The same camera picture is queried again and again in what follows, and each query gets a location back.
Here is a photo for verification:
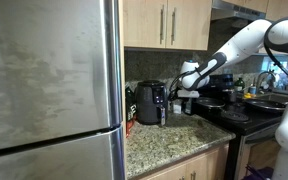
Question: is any small white box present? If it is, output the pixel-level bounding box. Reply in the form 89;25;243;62
173;104;181;114

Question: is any black red whey protein bag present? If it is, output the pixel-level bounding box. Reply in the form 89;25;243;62
125;86;137;136

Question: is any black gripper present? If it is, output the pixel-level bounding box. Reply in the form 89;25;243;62
168;79;180;101

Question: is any small black pan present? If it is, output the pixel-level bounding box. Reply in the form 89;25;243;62
195;97;225;109

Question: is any black frying pan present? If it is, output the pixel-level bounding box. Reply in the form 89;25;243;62
244;99;286;113

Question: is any stainless range hood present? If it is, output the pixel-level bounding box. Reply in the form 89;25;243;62
211;0;266;21

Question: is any light wood lower cabinet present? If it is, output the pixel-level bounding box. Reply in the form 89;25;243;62
138;144;229;180

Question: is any stainless steel refrigerator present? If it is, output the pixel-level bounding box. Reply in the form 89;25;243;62
0;0;125;180

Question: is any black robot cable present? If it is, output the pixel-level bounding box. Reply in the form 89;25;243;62
263;33;288;91

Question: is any green dish soap bottle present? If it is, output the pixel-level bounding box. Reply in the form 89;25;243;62
234;78;245;91

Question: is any black electric stove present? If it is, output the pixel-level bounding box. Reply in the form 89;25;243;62
180;73;288;180

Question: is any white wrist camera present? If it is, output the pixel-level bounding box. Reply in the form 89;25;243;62
177;90;200;98

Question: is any light wood cabinet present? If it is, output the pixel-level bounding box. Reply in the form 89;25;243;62
123;0;212;50
138;144;229;180

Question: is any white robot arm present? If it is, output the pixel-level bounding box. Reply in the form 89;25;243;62
178;16;288;180

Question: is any black air fryer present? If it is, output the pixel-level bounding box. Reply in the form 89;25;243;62
136;80;168;125

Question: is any right wood upper cabinet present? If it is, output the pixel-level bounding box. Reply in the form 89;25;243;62
264;0;288;54

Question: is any light wood upper cabinet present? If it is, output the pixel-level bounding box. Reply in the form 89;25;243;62
123;0;212;50

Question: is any chrome kitchen faucet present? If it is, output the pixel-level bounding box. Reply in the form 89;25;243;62
256;71;276;94

